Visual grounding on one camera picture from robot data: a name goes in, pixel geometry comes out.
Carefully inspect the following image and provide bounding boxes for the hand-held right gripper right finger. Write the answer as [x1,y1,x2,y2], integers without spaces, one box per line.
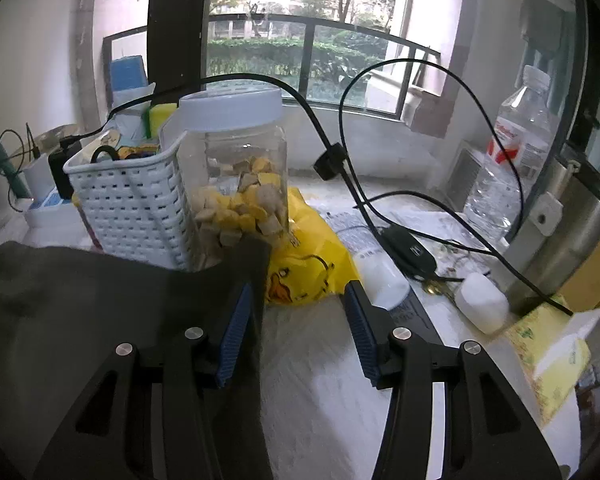
[342,280,563,480]

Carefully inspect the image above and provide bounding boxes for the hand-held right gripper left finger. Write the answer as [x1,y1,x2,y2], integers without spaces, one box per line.
[32,280,253,480]

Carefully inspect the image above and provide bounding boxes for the olive green t-shirt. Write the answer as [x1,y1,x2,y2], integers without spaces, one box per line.
[0,237,273,480]

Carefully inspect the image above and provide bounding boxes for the white textured table mat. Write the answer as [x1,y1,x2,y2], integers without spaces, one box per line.
[0,180,581,480]

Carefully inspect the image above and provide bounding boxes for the white tube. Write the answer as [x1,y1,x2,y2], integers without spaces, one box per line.
[325,210,411,311]

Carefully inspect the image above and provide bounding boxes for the grey smartphone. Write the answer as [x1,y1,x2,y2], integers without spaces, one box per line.
[390,295,446,348]

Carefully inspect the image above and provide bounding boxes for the brass keys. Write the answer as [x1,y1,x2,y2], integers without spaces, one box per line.
[422,260,463,306]

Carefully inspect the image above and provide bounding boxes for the yellow snack bag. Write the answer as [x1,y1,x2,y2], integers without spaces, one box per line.
[265,187,361,307]

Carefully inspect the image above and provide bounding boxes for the black car key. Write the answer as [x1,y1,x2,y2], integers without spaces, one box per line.
[382,227,438,282]

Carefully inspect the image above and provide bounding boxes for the white earbud case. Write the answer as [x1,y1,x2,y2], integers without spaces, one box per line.
[454,272,510,335]

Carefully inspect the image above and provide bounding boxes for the clear jar of snacks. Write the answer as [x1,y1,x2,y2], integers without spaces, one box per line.
[159,87,289,271]

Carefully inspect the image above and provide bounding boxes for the white plastic basket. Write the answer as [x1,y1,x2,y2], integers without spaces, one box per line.
[62,130,196,272]

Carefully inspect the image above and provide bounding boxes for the yellow tissue box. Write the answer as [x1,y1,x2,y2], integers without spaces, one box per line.
[505,295,600,428]

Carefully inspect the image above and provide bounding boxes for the clear water bottle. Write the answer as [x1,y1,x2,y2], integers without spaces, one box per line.
[462,65,561,246]

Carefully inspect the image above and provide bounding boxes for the white power strip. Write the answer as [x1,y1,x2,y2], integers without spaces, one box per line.
[24,185,88,246]

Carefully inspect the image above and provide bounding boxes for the yellow green packet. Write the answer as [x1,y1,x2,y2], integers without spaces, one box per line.
[147,102,179,140]

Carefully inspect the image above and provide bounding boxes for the black power adapter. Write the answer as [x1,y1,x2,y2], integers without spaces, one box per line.
[47,135,83,201]

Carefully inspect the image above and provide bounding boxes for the yellow curtain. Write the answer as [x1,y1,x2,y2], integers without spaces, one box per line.
[555,255,600,311]

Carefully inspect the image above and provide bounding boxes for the white charger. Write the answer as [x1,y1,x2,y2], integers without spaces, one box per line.
[22,157,56,198]

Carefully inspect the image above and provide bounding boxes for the black balcony railing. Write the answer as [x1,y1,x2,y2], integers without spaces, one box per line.
[102,12,443,116]

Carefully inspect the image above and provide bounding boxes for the bottle with blue cap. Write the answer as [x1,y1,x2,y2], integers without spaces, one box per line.
[109,55,157,136]

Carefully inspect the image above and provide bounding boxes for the long black cable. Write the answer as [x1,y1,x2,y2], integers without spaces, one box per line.
[70,57,573,317]

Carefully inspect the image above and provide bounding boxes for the black handled scissors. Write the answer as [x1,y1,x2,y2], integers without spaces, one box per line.
[90,145,122,164]

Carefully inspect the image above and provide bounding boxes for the thin black charger cable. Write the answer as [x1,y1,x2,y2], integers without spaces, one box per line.
[0,122,41,211]

